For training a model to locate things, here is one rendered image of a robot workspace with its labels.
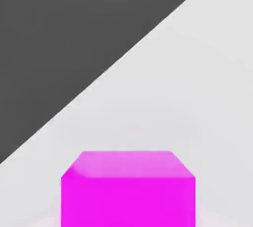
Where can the small magenta cube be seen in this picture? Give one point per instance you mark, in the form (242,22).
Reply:
(128,199)

